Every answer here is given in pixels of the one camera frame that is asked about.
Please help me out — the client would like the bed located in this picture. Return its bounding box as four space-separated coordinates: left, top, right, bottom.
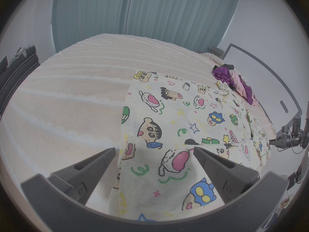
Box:
0 33 303 217

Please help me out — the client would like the pile of clothes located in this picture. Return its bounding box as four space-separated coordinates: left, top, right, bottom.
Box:
212 63 257 105

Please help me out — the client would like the blue-green curtain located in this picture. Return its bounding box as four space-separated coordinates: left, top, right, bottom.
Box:
51 0 242 54

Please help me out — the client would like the white printed pyjama top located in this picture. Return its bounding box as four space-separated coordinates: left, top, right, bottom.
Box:
109 69 270 223

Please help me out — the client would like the pale pink pillow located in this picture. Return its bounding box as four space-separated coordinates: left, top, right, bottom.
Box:
199 52 224 66

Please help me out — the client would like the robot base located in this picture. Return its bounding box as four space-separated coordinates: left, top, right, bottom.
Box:
259 197 290 232

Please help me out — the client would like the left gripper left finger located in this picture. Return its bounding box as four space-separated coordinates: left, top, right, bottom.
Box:
49 148 117 205

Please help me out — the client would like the black chest of drawers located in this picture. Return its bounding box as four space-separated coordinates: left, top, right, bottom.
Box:
0 45 40 115

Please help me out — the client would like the small heap of clothes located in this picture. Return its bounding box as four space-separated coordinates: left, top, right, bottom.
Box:
8 47 30 66

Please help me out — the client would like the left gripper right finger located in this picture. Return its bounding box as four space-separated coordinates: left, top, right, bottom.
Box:
194 146 261 204

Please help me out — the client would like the grey bedside table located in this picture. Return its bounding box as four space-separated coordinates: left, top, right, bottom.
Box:
197 46 225 55

